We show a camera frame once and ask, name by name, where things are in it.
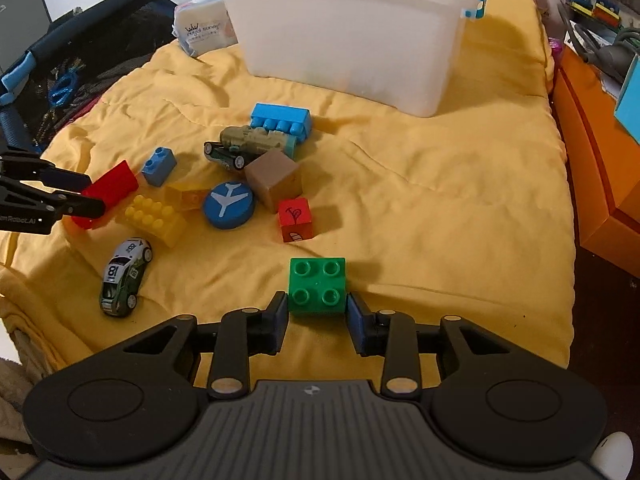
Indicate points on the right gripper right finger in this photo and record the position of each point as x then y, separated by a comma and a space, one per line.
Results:
391, 335

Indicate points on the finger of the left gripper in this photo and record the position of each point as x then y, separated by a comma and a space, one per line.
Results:
60, 174
63, 203

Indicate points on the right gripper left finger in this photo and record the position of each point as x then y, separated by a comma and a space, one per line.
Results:
239, 335

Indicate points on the red long building brick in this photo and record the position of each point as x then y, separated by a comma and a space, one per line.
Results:
114, 186

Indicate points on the green square building brick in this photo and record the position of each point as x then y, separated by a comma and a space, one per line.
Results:
317, 286

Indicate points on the white number 18 toy car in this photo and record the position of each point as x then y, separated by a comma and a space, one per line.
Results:
122, 277

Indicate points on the small blue building brick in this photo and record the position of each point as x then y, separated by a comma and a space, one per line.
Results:
158, 166

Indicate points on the red cube block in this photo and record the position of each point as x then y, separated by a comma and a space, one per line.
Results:
295, 220

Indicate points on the small yellow building brick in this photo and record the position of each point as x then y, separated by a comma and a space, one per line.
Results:
185, 196

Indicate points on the green red toy car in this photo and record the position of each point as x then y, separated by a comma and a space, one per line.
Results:
231, 158

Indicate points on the large blue building brick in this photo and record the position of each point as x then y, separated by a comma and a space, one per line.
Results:
291, 120

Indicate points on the blue scissors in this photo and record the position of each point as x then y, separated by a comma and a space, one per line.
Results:
64, 89

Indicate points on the blue airplane disc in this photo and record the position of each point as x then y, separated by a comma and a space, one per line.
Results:
229, 205

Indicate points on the dark blue bag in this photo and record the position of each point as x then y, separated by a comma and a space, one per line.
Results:
104, 42

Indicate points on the yellow blanket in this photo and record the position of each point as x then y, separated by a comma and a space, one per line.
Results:
467, 212

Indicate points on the brown cube block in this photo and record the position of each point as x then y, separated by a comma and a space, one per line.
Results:
274, 177

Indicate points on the tan toy train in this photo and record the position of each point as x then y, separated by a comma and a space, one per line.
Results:
258, 140

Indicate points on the baby wipes pack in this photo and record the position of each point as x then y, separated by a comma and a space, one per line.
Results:
202, 26

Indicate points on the orange box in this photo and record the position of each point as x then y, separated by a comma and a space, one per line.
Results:
604, 164

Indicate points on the white plastic storage bin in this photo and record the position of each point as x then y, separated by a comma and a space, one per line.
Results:
396, 52

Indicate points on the light blue carton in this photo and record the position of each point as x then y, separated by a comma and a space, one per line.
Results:
627, 107

